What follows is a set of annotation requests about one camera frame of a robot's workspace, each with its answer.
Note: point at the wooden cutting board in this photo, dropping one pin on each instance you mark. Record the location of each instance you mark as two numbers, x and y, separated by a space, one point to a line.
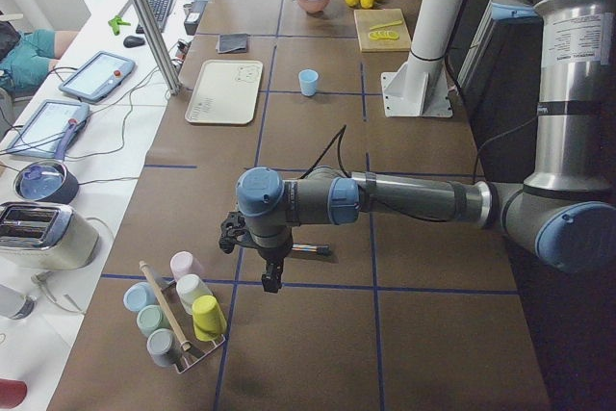
364 19

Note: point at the grey folded cloth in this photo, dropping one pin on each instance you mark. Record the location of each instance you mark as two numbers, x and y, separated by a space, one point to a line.
232 43

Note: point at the white support column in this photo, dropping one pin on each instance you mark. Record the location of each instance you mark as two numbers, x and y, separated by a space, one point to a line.
433 30

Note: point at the grey cup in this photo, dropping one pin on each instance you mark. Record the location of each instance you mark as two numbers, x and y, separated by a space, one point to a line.
163 348

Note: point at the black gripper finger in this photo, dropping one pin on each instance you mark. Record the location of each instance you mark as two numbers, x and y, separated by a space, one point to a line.
272 276

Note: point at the yellow cup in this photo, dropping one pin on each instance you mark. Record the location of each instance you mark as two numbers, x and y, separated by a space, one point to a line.
209 322

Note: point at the teach pendant near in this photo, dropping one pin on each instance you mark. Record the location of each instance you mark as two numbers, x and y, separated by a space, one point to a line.
48 133

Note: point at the white bear tray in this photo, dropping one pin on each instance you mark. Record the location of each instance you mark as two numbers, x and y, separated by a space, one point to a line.
225 92

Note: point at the black keyboard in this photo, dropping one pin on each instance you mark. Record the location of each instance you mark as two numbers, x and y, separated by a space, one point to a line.
161 10

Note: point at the light blue cup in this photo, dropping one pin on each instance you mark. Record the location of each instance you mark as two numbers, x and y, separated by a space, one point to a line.
308 82

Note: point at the pink cup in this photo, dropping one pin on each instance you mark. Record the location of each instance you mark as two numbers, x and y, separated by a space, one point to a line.
183 263

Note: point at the green cup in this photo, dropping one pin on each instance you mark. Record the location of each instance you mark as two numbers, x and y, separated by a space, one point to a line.
151 318

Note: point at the clear acrylic cup rack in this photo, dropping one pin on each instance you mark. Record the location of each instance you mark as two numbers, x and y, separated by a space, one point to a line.
192 349

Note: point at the aluminium frame post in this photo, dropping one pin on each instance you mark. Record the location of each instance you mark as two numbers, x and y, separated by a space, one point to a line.
157 45

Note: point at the teach pendant far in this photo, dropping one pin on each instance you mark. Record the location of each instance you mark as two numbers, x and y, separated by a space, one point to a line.
98 77

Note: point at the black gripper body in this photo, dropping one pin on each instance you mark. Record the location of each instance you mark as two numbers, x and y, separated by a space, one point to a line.
273 253

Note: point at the yellow plastic knife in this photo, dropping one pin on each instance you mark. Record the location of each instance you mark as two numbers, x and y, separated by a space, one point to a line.
386 25

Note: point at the blue cup on rack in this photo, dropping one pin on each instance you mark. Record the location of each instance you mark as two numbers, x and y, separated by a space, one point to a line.
139 296

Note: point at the cream toaster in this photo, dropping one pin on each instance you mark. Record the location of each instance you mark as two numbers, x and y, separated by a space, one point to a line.
46 236

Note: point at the teach pendant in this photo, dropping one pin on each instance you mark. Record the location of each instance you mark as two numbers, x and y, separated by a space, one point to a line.
98 77
48 133

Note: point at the black computer mouse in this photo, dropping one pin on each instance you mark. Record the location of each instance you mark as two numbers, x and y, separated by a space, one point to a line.
133 41

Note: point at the white cup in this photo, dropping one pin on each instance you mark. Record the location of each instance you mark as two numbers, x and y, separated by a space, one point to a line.
189 288

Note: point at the lemon slice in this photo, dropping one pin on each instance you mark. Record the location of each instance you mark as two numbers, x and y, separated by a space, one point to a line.
383 35

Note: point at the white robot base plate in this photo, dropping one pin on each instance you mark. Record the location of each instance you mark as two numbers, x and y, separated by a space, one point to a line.
423 99

